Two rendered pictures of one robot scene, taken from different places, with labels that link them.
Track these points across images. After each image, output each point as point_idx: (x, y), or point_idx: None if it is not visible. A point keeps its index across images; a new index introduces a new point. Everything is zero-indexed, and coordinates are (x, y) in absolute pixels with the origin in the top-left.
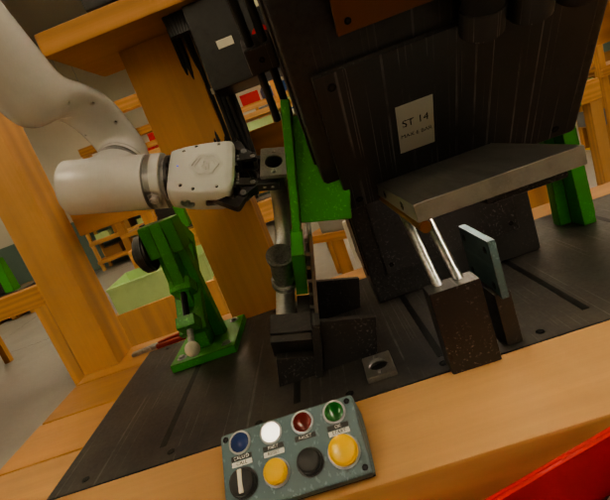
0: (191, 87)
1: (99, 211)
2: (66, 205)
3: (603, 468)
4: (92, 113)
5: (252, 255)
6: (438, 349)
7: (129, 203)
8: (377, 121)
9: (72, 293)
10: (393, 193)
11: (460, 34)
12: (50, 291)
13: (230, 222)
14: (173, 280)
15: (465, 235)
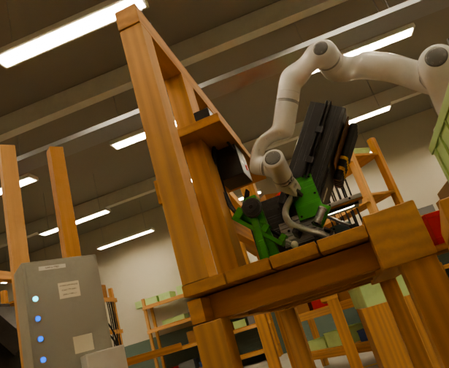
0: (216, 169)
1: (283, 170)
2: (283, 161)
3: None
4: (268, 145)
5: (239, 249)
6: None
7: (288, 174)
8: (325, 188)
9: (200, 218)
10: (342, 198)
11: (336, 177)
12: (193, 209)
13: (232, 228)
14: (266, 221)
15: (335, 227)
